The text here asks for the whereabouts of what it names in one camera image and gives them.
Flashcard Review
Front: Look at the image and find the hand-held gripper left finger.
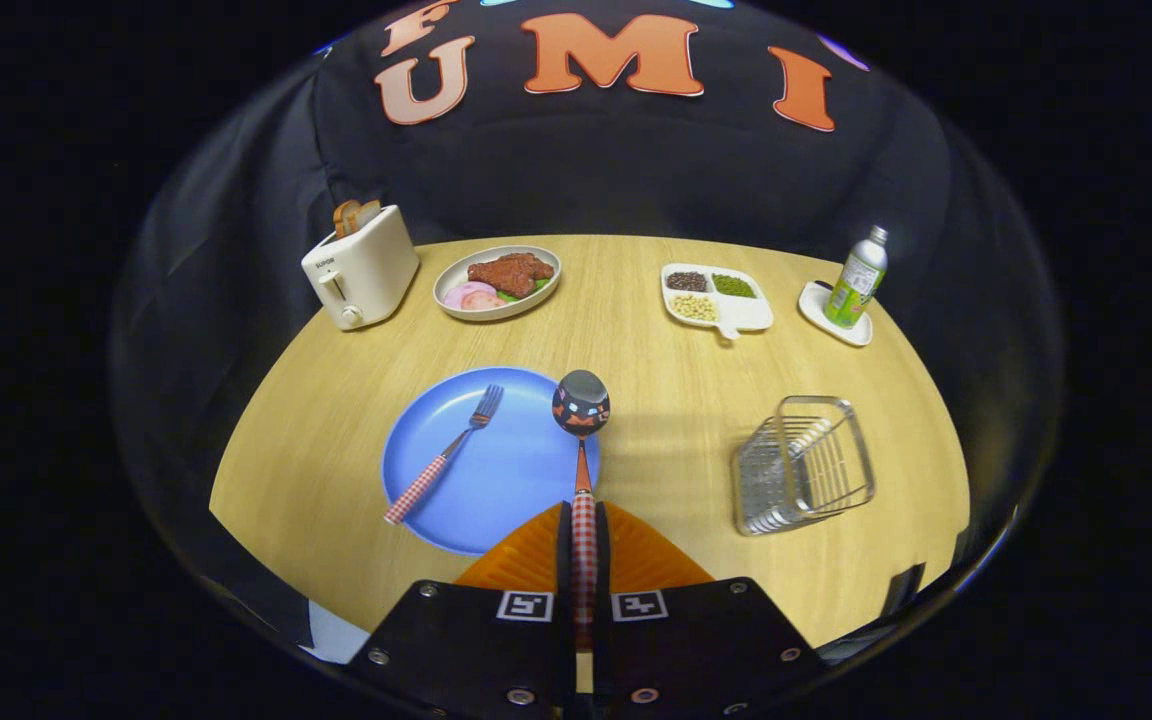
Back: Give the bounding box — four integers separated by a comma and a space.
346, 500, 577, 720

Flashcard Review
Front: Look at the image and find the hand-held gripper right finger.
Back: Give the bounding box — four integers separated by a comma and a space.
593, 500, 827, 720

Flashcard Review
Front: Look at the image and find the red checkered handle spoon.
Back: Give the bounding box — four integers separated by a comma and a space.
551, 369, 612, 651

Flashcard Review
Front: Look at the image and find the red checkered handle fork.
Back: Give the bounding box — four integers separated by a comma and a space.
384, 384, 505, 526

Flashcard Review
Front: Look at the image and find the blue round plate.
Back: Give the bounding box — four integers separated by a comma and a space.
381, 367, 602, 557

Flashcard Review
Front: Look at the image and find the white divided dish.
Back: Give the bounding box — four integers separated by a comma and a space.
660, 262, 775, 342

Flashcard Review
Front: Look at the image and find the brown steak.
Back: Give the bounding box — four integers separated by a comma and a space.
467, 253, 555, 299

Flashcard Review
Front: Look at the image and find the white oval plate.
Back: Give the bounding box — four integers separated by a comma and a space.
432, 245, 562, 322

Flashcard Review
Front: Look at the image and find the small white saucer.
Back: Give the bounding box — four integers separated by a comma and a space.
798, 281, 875, 348

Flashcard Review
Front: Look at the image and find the white toaster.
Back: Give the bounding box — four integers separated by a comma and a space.
300, 204, 421, 332

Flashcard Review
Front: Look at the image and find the green label bottle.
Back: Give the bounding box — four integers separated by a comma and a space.
823, 225, 889, 330

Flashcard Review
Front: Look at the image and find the black backdrop cloth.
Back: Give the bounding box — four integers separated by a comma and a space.
111, 0, 1062, 641

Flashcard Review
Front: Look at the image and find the metal wire basket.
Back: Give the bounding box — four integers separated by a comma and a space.
732, 395, 877, 538

